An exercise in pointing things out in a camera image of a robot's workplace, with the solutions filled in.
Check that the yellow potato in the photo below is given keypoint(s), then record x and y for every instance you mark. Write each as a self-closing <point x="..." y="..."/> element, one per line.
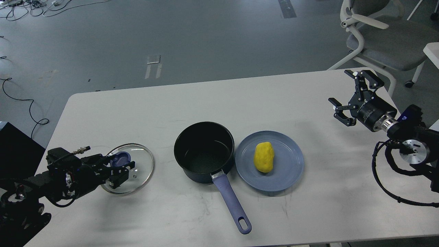
<point x="263" y="157"/>

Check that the glass lid blue knob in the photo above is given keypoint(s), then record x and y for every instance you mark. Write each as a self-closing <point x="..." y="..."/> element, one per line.
<point x="137" y="164"/>

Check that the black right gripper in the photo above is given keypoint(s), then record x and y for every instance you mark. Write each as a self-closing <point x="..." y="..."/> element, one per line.
<point x="365" y="105"/>

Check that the black box at left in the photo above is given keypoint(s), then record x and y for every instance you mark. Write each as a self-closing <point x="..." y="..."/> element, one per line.
<point x="19" y="154"/>

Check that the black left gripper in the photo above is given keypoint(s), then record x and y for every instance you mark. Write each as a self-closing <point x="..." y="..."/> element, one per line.
<point x="92" y="171"/>

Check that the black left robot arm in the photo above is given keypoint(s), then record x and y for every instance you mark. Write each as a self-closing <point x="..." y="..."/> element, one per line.
<point x="66" y="179"/>

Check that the white grey office chair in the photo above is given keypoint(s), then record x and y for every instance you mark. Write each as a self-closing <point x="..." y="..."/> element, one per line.
<point x="384" y="42"/>

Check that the blue plate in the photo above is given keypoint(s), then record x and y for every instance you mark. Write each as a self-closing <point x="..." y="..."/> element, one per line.
<point x="288" y="162"/>

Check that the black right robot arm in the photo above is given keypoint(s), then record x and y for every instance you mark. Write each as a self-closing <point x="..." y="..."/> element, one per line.
<point x="411" y="148"/>

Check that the dark blue saucepan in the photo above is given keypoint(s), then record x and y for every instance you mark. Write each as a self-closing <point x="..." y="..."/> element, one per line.
<point x="206" y="153"/>

